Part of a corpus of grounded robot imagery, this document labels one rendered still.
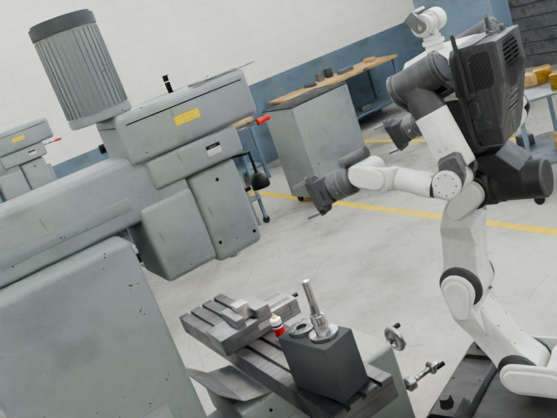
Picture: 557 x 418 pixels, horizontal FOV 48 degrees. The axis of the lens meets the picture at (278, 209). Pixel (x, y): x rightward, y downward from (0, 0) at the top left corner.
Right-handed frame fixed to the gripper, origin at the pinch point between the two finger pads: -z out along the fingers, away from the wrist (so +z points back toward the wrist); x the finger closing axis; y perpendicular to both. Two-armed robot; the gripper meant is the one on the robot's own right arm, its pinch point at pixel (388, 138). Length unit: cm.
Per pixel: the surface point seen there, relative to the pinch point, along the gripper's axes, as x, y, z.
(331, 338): -30, 81, 8
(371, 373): -50, 74, 4
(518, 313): -145, -89, -62
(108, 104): 63, 81, -17
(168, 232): 21, 85, -25
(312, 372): -38, 86, -3
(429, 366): -90, 22, -28
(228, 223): 11, 66, -24
